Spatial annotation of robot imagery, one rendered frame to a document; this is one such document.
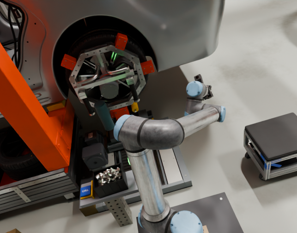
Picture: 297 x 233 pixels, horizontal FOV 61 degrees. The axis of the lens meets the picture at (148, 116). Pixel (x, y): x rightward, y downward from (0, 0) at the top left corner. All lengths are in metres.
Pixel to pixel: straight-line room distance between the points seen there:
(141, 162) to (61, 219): 1.43
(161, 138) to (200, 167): 1.36
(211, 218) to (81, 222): 1.09
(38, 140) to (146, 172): 0.89
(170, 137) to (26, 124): 1.02
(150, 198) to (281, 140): 1.12
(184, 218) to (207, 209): 0.39
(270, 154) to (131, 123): 1.19
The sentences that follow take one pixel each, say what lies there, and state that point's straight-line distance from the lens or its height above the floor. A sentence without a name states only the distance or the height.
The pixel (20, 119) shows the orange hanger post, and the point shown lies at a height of 1.01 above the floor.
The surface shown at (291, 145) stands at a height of 0.34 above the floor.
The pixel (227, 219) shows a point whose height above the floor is 0.30.
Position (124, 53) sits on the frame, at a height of 1.03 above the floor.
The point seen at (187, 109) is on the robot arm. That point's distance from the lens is 1.47.
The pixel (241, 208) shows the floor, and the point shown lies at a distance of 2.05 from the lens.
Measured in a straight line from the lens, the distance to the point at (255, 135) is 2.02.
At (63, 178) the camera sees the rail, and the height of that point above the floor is 0.33.
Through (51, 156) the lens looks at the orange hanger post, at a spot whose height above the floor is 0.66.
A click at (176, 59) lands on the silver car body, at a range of 2.07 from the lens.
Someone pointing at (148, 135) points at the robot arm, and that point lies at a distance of 0.92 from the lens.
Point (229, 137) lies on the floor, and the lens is 2.47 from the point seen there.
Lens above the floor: 1.81
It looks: 40 degrees down
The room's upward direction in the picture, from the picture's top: 17 degrees counter-clockwise
